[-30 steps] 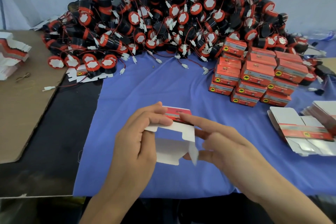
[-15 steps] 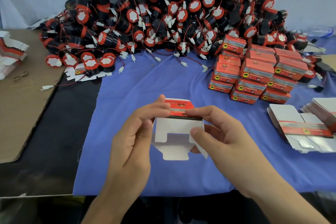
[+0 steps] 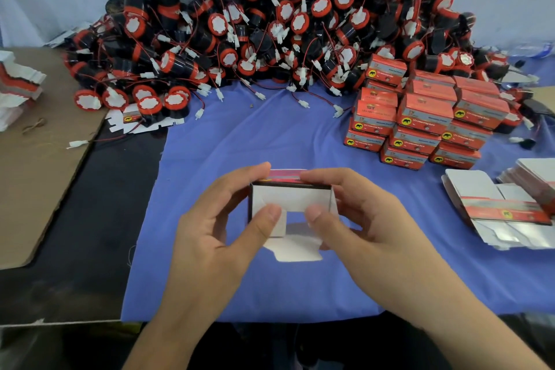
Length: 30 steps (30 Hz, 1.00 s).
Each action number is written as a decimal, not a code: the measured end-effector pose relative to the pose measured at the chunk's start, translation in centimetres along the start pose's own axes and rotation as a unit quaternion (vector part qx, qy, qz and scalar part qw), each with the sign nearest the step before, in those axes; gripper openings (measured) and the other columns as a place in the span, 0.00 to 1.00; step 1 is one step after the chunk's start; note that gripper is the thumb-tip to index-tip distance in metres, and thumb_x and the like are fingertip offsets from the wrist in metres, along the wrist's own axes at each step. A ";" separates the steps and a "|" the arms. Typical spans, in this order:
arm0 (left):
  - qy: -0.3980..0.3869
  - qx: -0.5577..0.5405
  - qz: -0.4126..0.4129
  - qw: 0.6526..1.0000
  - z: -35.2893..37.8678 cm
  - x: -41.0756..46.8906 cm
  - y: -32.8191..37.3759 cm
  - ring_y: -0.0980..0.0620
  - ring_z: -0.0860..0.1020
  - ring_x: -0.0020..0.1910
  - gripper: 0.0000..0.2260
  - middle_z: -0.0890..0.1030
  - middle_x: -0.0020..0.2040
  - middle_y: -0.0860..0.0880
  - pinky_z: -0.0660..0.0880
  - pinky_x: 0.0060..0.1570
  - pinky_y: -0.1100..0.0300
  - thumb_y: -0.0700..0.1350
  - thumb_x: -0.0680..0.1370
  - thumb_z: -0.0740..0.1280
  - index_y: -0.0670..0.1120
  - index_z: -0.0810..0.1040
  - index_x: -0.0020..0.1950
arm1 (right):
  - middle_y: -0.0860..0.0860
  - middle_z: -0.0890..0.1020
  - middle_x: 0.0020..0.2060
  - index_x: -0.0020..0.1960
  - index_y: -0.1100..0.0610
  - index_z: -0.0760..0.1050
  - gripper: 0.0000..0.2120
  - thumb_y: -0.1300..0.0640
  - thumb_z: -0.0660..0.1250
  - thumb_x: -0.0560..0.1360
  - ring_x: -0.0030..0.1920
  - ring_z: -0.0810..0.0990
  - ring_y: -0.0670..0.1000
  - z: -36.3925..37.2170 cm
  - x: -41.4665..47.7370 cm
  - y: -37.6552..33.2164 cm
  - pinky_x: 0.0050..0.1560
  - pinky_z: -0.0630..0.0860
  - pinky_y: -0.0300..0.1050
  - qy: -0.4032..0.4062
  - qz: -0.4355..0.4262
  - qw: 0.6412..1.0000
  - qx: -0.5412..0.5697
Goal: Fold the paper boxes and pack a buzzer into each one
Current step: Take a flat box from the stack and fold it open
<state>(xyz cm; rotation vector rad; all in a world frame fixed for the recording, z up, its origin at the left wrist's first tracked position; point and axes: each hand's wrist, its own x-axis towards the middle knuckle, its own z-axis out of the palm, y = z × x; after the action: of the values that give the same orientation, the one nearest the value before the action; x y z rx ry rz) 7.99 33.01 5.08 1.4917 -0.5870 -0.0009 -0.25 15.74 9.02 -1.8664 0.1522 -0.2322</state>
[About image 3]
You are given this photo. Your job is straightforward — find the person's left forearm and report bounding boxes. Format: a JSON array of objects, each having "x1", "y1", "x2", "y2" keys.
[{"x1": 124, "y1": 309, "x2": 220, "y2": 370}]

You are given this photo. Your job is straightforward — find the person's right hand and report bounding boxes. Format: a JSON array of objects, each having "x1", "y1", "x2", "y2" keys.
[{"x1": 301, "y1": 168, "x2": 463, "y2": 329}]

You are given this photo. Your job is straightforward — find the brown cardboard sheet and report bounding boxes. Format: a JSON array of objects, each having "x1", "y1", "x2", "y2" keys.
[
  {"x1": 0, "y1": 47, "x2": 109, "y2": 271},
  {"x1": 532, "y1": 86, "x2": 555, "y2": 112}
]

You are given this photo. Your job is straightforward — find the clear plastic bottle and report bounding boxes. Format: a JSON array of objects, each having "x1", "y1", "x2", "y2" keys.
[{"x1": 512, "y1": 42, "x2": 553, "y2": 60}]

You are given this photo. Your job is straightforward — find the stack of paper boxes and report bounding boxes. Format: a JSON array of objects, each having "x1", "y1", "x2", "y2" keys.
[
  {"x1": 441, "y1": 157, "x2": 555, "y2": 252},
  {"x1": 0, "y1": 50, "x2": 47, "y2": 133}
]

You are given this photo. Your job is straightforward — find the pile of black red buzzers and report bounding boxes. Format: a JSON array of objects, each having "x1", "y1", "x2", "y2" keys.
[{"x1": 62, "y1": 0, "x2": 541, "y2": 125}]

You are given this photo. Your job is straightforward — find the blue cloth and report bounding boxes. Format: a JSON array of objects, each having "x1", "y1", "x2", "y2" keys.
[{"x1": 121, "y1": 57, "x2": 555, "y2": 325}]

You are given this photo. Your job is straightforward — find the person's left hand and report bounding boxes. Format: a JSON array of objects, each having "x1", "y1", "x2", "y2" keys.
[{"x1": 165, "y1": 161, "x2": 284, "y2": 330}]

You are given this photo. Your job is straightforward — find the rubber band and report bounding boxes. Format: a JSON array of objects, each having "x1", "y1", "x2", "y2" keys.
[{"x1": 21, "y1": 116, "x2": 47, "y2": 135}]

